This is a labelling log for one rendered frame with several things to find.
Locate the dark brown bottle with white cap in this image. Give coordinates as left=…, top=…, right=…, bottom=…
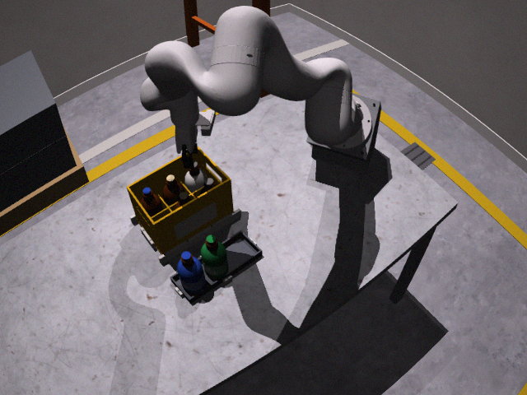
left=199, top=178, right=216, bottom=195

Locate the brown glass bottle with cream cap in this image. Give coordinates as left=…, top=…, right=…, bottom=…
left=175, top=192, right=193, bottom=210

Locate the white labeled bottle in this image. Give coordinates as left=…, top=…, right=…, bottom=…
left=184, top=161, right=207, bottom=193

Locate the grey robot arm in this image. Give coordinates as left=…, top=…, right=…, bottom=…
left=140, top=6, right=371, bottom=149

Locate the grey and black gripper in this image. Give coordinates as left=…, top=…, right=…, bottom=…
left=174, top=124, right=198, bottom=169

